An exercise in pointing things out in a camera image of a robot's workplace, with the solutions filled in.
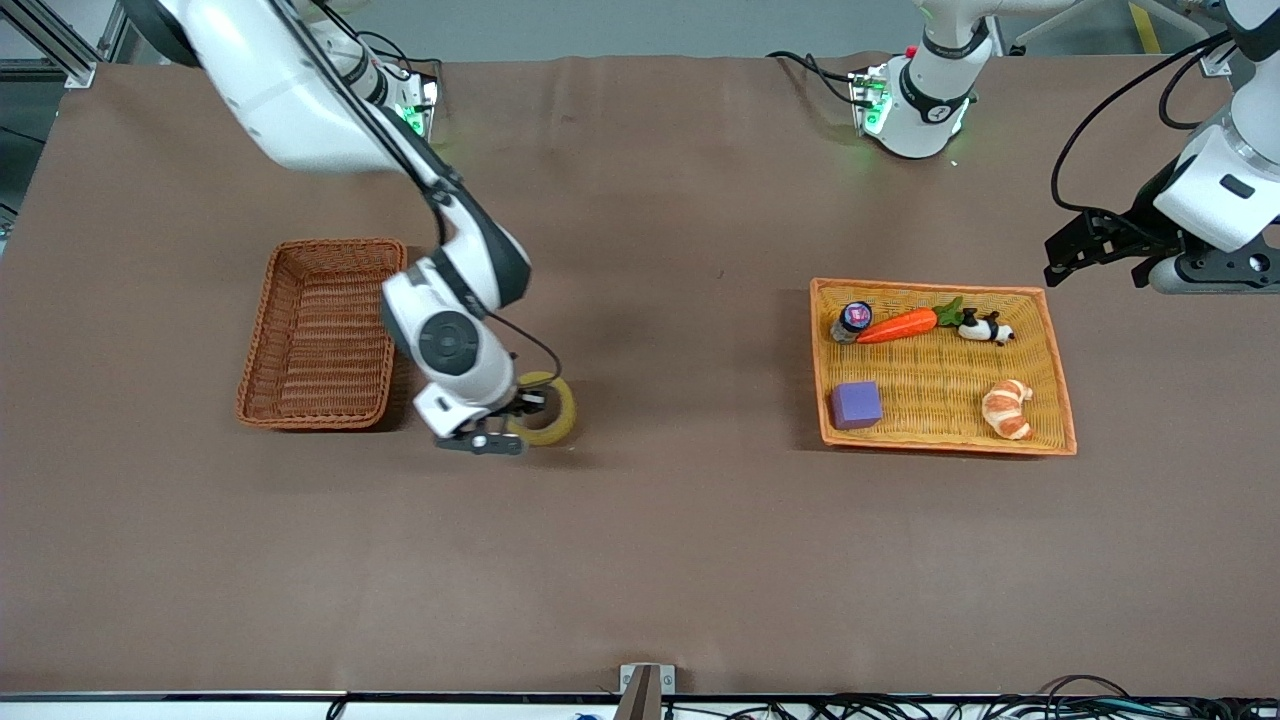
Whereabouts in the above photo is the black arm base cable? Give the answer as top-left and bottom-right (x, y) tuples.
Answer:
(355, 30), (443, 86)
(766, 49), (863, 107)

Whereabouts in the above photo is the black right arm wrist cable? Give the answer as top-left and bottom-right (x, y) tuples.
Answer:
(270, 0), (564, 401)

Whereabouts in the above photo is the black right arm base cable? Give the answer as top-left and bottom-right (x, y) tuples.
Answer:
(355, 30), (443, 86)

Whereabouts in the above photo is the black left arm wrist cable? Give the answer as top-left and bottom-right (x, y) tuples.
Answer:
(1049, 30), (1241, 223)

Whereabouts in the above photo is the black left arm base cable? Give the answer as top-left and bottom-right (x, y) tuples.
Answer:
(766, 49), (863, 107)

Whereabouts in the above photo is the brown table cover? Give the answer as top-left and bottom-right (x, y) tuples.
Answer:
(0, 52), (1280, 698)

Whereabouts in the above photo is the black white panda toy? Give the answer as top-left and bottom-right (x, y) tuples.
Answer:
(957, 307), (1017, 348)

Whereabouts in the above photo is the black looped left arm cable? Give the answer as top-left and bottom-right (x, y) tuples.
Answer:
(1157, 40), (1241, 132)

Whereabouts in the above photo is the orange carrot toy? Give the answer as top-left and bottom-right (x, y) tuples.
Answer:
(856, 296), (966, 346)

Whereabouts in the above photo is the purple cube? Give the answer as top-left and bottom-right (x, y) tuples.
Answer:
(830, 380), (885, 432)

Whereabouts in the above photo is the clear yellowish tape roll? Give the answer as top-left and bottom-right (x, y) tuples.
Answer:
(503, 371), (579, 447)

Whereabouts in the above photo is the aluminium frame post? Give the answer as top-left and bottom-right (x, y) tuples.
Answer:
(0, 0), (101, 89)
(1197, 20), (1241, 77)

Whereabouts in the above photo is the black cable bundle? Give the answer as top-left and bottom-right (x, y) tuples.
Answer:
(660, 675), (1280, 720)

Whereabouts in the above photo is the small jar with dark lid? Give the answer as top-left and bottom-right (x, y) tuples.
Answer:
(830, 300), (875, 346)

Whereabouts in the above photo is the black arm wrist cable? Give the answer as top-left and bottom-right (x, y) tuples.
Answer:
(1049, 30), (1241, 223)
(270, 0), (564, 401)

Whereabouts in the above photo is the croissant toy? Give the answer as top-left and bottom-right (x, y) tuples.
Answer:
(981, 378), (1035, 441)

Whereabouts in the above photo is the brown wicker basket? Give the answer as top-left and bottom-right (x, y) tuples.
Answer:
(235, 237), (409, 432)

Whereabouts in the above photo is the orange wicker tray basket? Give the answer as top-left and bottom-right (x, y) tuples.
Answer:
(808, 277), (1079, 458)

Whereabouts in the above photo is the grey metal bracket post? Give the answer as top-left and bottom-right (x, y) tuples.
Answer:
(618, 663), (677, 720)

